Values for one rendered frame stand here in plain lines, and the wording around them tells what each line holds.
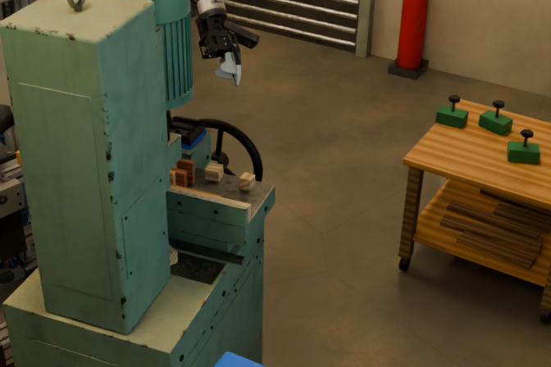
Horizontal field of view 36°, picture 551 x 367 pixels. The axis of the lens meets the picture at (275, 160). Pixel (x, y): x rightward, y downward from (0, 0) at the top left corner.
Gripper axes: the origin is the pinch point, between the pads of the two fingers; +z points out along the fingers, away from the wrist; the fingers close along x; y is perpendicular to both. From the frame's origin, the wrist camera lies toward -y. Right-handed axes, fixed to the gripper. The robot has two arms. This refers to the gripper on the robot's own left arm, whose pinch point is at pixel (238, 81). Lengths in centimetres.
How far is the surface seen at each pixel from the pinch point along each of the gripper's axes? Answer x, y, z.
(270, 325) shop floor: -87, -36, 63
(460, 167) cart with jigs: -35, -100, 27
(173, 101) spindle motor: 20.9, 30.2, 11.6
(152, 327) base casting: 6, 42, 60
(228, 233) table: 3.7, 16.4, 41.4
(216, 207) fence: 6.9, 19.3, 35.2
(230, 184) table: -3.9, 8.3, 27.5
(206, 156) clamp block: -14.9, 7.9, 16.1
